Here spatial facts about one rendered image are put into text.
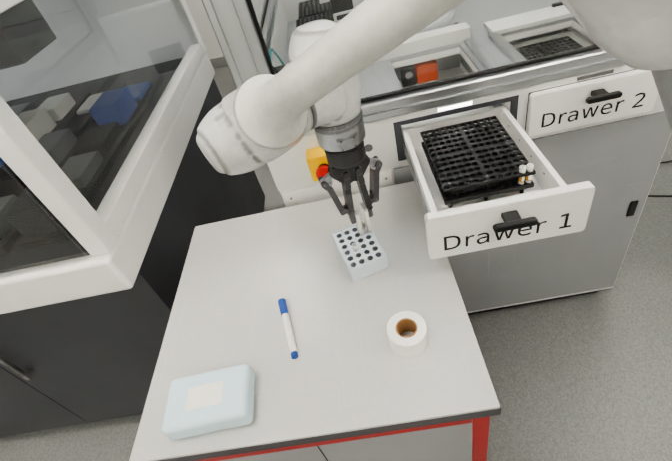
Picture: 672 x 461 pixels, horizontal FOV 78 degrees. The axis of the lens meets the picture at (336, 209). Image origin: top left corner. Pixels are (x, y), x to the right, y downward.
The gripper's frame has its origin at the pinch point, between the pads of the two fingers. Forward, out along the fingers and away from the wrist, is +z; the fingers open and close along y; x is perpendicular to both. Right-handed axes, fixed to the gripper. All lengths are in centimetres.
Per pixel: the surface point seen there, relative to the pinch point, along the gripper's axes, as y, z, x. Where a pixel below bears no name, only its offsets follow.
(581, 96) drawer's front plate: 57, -6, 4
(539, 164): 36.4, -4.5, -9.0
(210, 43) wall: -29, 59, 371
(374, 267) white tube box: -1.7, 5.9, -9.0
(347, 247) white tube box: -5.1, 4.2, -2.4
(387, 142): 14.3, -4.2, 17.4
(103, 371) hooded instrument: -87, 45, 25
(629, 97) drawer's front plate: 68, -3, 1
